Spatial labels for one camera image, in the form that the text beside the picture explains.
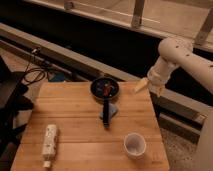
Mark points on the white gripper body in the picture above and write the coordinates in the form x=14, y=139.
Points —
x=156, y=80

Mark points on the black frying pan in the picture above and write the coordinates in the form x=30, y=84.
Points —
x=97, y=90

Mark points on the red item in pan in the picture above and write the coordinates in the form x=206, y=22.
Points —
x=107, y=90

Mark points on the white remote controller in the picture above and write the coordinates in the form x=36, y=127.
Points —
x=49, y=145

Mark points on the blue box on floor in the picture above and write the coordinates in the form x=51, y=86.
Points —
x=58, y=78

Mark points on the metal window rail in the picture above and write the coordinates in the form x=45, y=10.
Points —
x=170, y=100

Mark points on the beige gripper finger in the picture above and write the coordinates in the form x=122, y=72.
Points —
x=160, y=91
x=141, y=84

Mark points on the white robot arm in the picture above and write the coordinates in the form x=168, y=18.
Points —
x=176, y=52

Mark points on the black chair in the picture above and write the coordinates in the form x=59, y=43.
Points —
x=12, y=100

